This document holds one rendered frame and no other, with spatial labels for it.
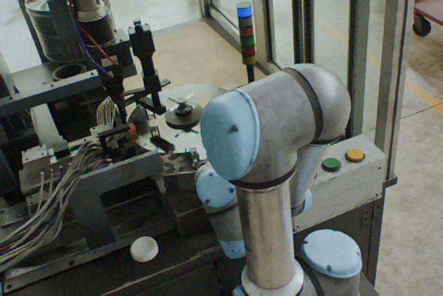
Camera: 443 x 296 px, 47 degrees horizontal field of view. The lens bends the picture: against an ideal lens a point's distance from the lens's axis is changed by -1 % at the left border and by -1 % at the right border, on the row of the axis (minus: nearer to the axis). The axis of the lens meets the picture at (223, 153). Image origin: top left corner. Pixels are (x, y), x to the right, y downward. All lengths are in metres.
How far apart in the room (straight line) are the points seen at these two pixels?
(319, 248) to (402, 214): 1.46
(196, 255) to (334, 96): 0.73
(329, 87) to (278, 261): 0.32
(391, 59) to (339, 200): 0.38
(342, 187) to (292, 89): 0.66
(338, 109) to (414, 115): 2.32
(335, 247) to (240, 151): 0.43
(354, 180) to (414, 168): 1.37
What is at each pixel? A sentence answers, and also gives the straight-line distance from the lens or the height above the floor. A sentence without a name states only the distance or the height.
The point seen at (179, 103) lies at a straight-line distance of 1.42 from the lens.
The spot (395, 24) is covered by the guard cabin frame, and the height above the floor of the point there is 1.23.
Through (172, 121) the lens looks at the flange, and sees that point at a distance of 1.43.
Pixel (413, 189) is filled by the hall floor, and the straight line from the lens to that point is 2.60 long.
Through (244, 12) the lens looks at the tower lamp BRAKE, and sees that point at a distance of 1.54.
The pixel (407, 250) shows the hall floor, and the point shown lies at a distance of 2.33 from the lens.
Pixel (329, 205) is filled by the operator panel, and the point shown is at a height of 0.80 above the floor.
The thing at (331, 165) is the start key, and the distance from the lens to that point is 1.31.
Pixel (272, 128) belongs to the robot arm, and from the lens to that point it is 0.69.
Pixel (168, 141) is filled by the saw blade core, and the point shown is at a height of 0.95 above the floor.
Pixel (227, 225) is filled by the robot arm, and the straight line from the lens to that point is 1.05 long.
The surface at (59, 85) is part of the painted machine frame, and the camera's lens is 1.57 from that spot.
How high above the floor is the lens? 1.78
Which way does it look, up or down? 39 degrees down
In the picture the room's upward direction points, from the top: 9 degrees counter-clockwise
